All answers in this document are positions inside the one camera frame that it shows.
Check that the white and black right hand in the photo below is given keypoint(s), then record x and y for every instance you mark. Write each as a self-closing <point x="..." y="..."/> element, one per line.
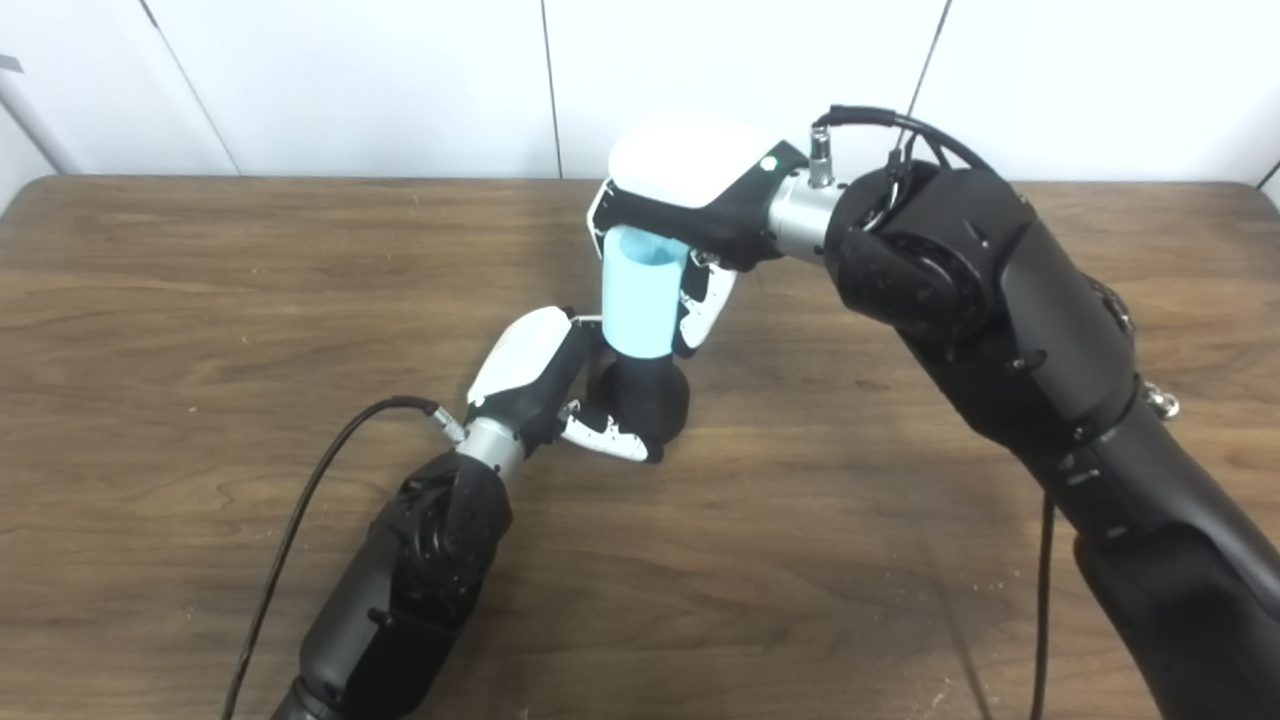
<point x="690" y="165"/>

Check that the white and black left hand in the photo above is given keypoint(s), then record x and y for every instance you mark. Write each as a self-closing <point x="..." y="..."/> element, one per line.
<point x="520" y="355"/>

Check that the light blue cylinder cup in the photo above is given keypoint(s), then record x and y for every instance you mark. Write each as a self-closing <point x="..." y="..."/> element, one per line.
<point x="638" y="300"/>

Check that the black nozzle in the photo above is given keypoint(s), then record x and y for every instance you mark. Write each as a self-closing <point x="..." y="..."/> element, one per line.
<point x="650" y="395"/>

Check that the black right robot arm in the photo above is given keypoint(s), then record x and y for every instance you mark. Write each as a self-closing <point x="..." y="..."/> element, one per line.
<point x="1010" y="320"/>

